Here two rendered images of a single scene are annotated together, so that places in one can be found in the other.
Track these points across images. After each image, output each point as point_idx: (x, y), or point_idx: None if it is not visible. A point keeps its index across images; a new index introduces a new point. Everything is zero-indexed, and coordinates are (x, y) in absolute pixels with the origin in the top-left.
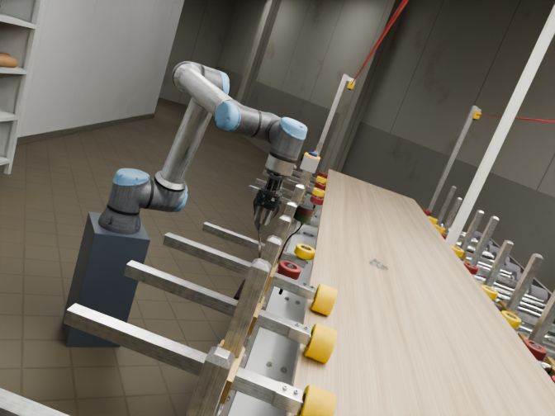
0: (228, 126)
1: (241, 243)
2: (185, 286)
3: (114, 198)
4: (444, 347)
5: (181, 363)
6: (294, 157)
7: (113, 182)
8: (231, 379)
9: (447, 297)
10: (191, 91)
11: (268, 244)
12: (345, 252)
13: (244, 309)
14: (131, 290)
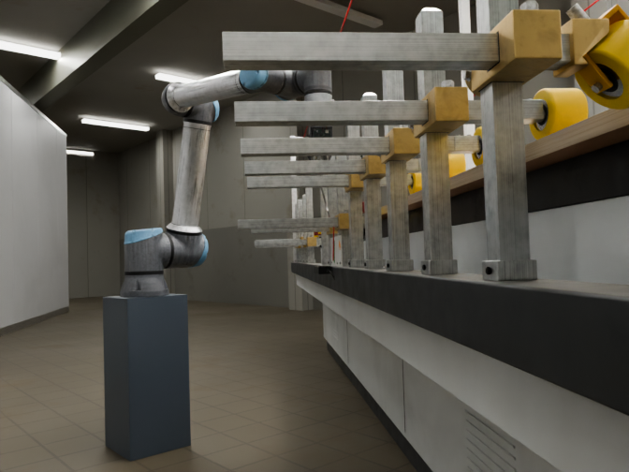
0: (259, 80)
1: (297, 230)
2: (308, 160)
3: (133, 259)
4: None
5: (363, 146)
6: (329, 87)
7: (126, 243)
8: None
9: None
10: (195, 93)
11: (366, 98)
12: None
13: (394, 86)
14: (183, 362)
